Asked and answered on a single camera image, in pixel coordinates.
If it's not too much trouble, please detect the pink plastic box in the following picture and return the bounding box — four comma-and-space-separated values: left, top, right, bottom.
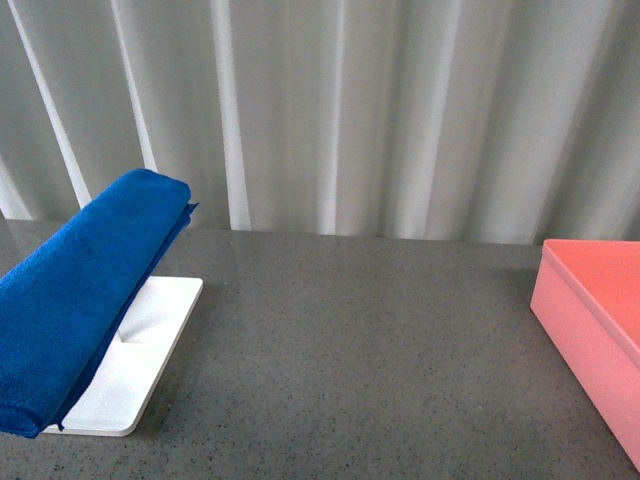
530, 239, 639, 464

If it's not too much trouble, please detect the white towel rack stand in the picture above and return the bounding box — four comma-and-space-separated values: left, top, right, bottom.
44, 276, 204, 437

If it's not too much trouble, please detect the white pleated curtain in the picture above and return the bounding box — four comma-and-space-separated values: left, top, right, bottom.
1, 1, 639, 244

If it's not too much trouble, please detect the blue microfiber towel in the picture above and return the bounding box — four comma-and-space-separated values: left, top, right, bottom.
1, 169, 196, 439

